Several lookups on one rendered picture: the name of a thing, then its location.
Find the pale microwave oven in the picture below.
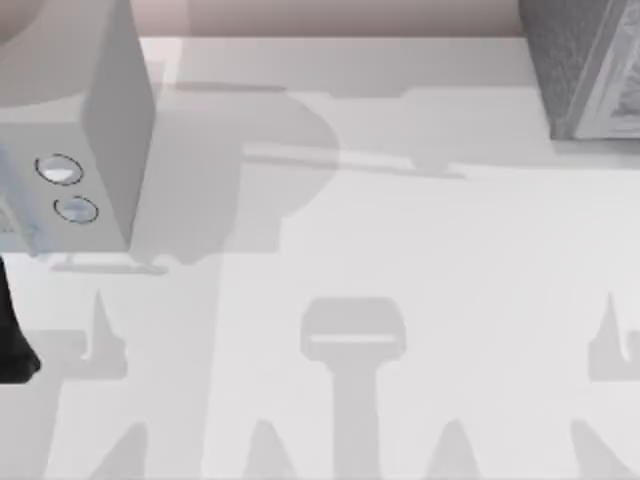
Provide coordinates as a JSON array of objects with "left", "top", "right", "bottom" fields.
[{"left": 0, "top": 0, "right": 157, "bottom": 257}]

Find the small round microwave knob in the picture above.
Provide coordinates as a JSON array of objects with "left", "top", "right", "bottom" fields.
[{"left": 52, "top": 195, "right": 100, "bottom": 225}]

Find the large round microwave knob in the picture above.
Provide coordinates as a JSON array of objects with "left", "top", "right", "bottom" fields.
[{"left": 34, "top": 153, "right": 85, "bottom": 187}]

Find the grey cabinet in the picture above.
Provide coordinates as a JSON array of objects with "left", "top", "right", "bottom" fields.
[{"left": 517, "top": 0, "right": 640, "bottom": 142}]

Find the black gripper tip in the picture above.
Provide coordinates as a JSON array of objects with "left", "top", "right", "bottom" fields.
[{"left": 0, "top": 255, "right": 42, "bottom": 385}]

